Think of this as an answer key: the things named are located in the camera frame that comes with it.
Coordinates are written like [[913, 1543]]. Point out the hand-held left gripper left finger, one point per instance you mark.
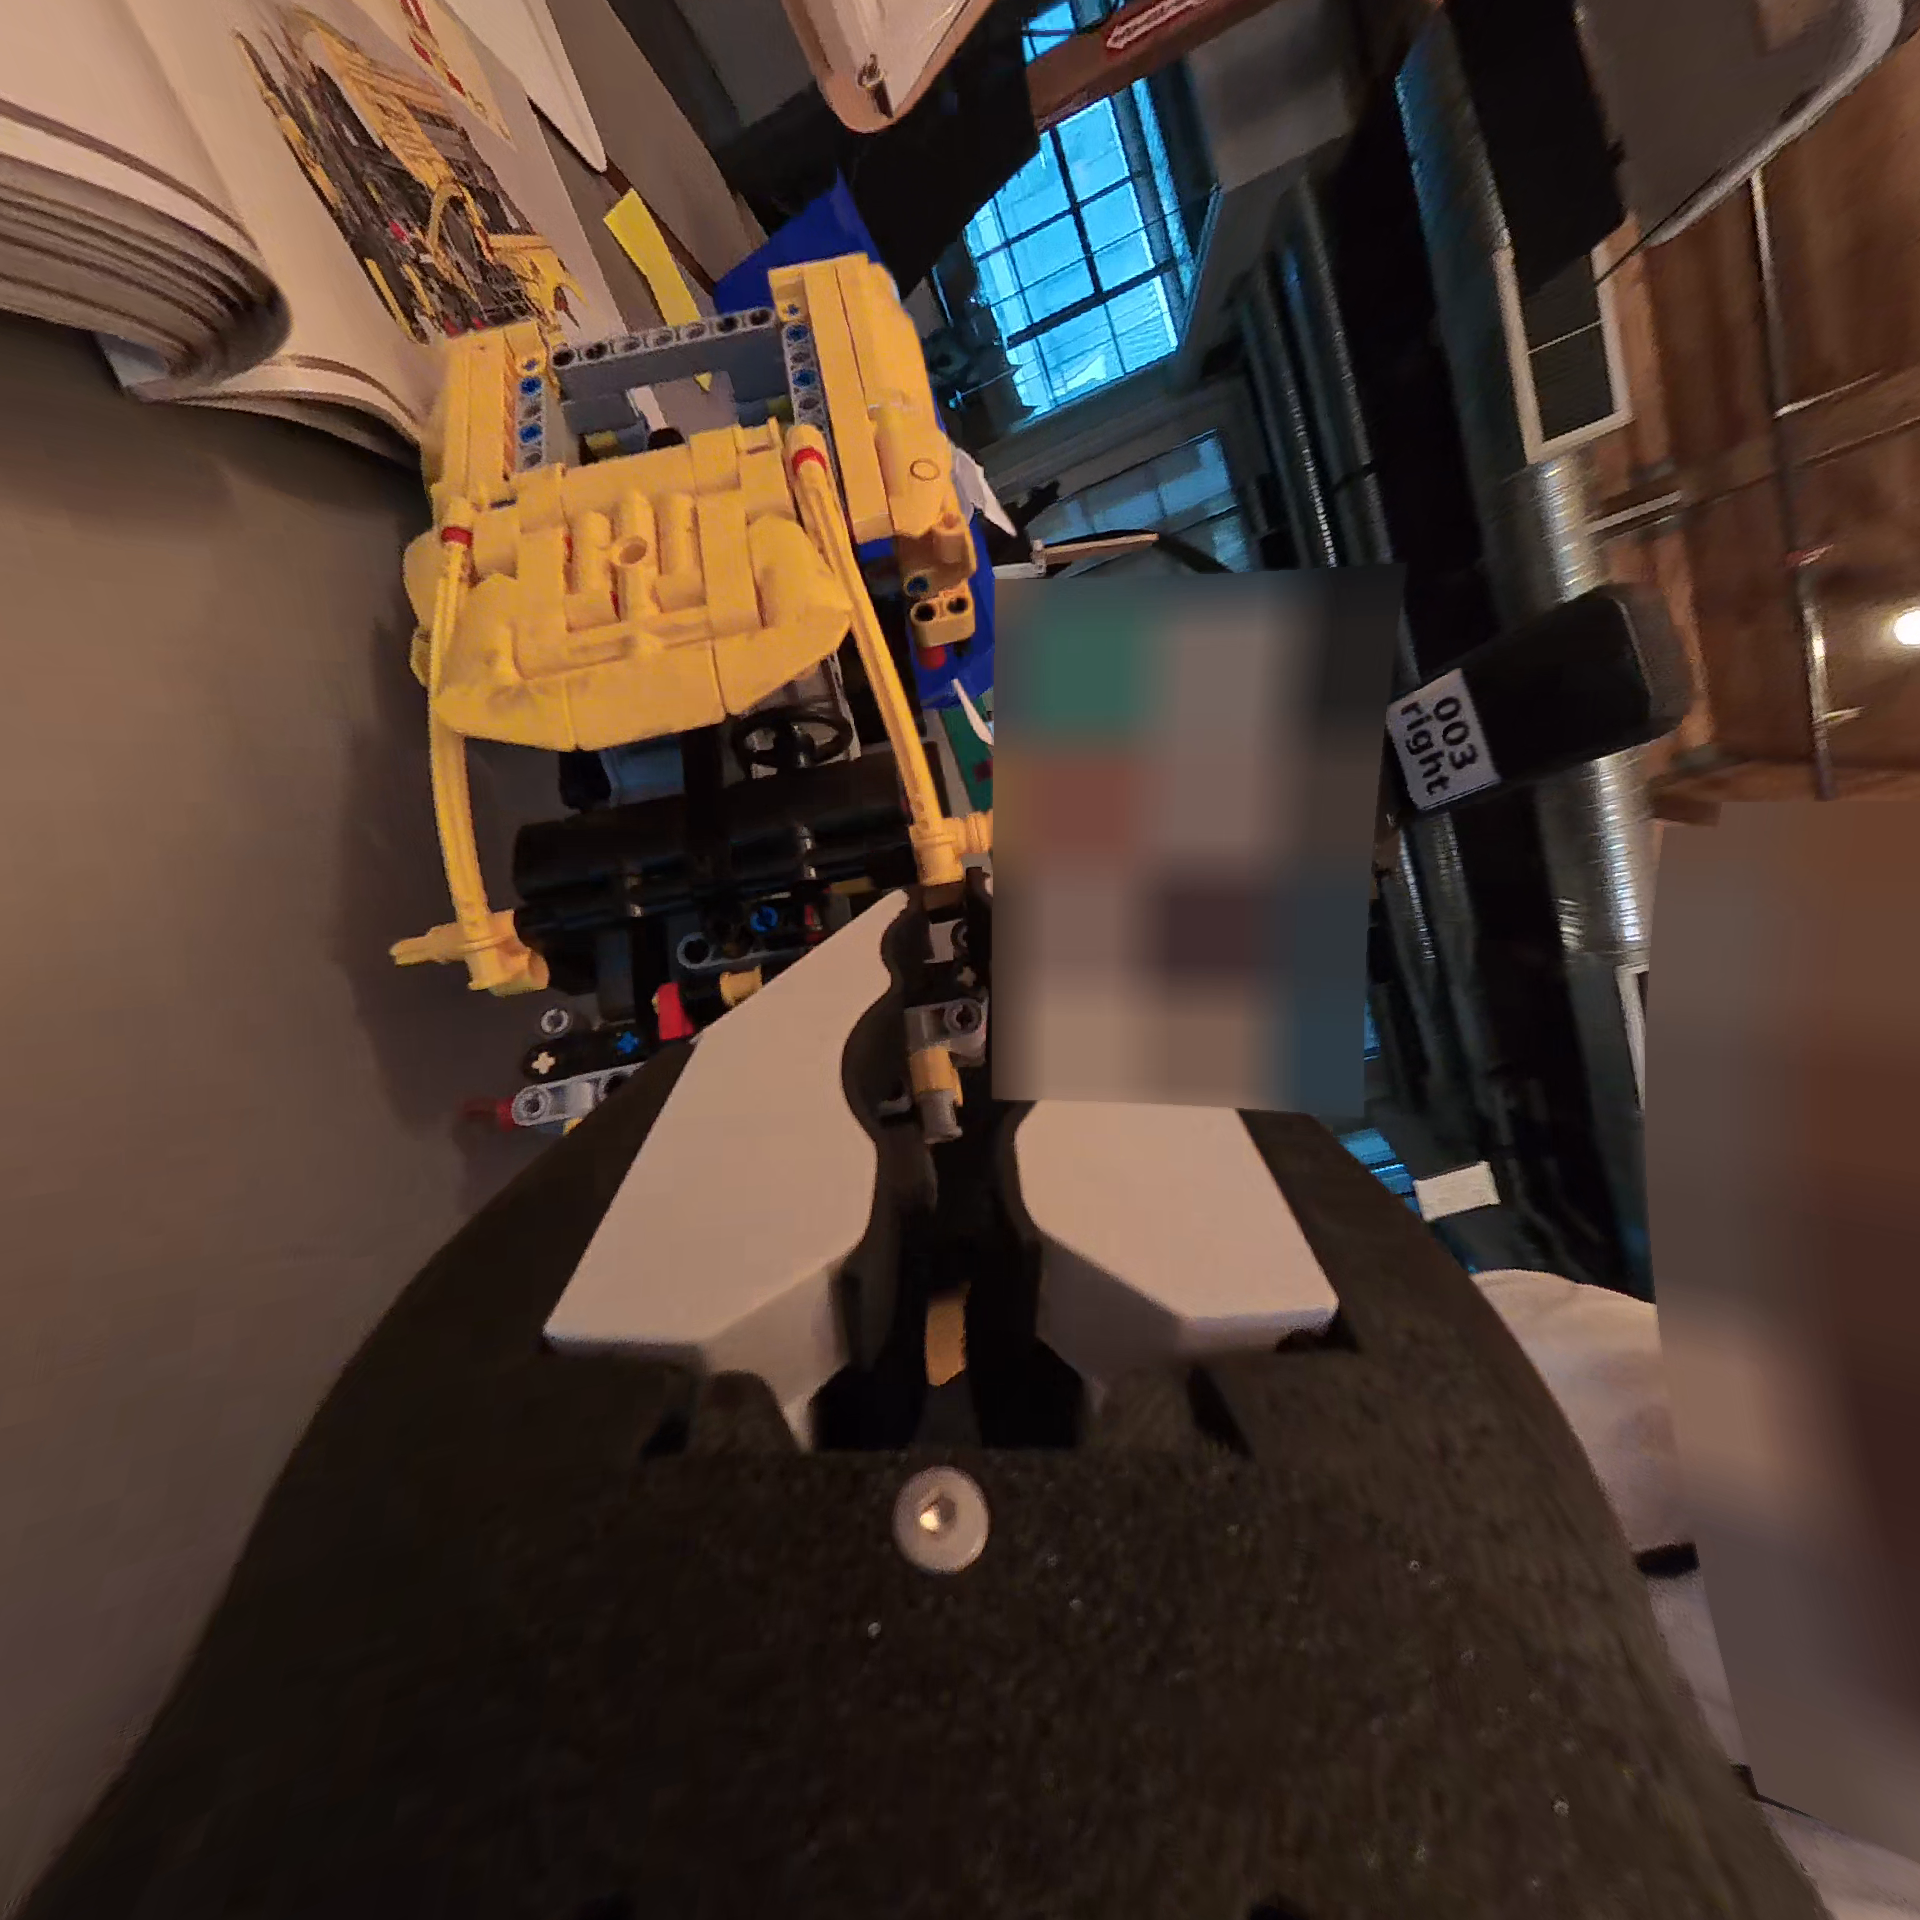
[[720, 1201]]

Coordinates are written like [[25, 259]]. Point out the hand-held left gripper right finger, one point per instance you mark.
[[1171, 1215]]

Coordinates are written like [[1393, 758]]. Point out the yellow brick toy car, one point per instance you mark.
[[645, 600]]

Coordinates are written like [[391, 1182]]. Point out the white vent grille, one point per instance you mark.
[[1568, 361]]

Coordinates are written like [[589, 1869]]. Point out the black ceiling pipes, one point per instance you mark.
[[1320, 375]]

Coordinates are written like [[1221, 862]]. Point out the crumpled white paper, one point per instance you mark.
[[975, 488]]

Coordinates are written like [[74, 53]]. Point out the paned window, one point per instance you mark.
[[1080, 255]]

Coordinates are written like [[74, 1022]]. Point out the blue plastic bin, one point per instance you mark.
[[819, 224]]

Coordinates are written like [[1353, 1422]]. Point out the instruction sheet on stand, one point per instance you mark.
[[885, 60]]

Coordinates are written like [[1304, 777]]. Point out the yellow paper note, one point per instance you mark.
[[649, 241]]

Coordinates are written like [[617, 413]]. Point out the open instruction booklet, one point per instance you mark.
[[225, 151]]

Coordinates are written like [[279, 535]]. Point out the silver ventilation duct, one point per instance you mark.
[[1568, 541]]

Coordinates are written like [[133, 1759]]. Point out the wooden post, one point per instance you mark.
[[1110, 53]]

